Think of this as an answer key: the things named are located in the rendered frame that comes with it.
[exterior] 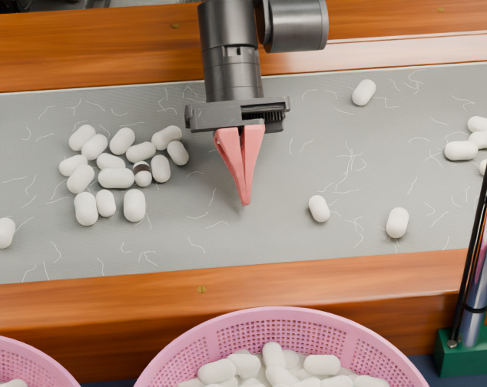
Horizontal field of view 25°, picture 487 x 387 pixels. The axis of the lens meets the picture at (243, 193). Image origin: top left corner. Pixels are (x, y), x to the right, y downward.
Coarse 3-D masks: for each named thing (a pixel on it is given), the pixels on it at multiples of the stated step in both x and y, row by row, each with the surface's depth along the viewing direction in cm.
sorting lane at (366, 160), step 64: (448, 64) 129; (0, 128) 121; (64, 128) 121; (320, 128) 121; (384, 128) 121; (448, 128) 121; (0, 192) 114; (64, 192) 114; (192, 192) 114; (256, 192) 114; (320, 192) 114; (384, 192) 114; (448, 192) 114; (0, 256) 108; (64, 256) 108; (128, 256) 108; (192, 256) 108; (256, 256) 108; (320, 256) 108
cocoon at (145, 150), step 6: (138, 144) 117; (144, 144) 117; (150, 144) 117; (132, 150) 116; (138, 150) 116; (144, 150) 117; (150, 150) 117; (132, 156) 116; (138, 156) 116; (144, 156) 117; (150, 156) 117; (132, 162) 117
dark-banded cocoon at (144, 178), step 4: (136, 164) 115; (140, 172) 114; (144, 172) 114; (148, 172) 114; (136, 176) 114; (140, 176) 114; (144, 176) 114; (148, 176) 114; (136, 180) 114; (140, 180) 114; (144, 180) 114; (148, 180) 114; (140, 184) 114; (144, 184) 114; (148, 184) 114
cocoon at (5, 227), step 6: (0, 222) 109; (6, 222) 109; (12, 222) 109; (0, 228) 108; (6, 228) 108; (12, 228) 109; (0, 234) 108; (6, 234) 108; (12, 234) 109; (0, 240) 108; (6, 240) 108; (0, 246) 108; (6, 246) 108
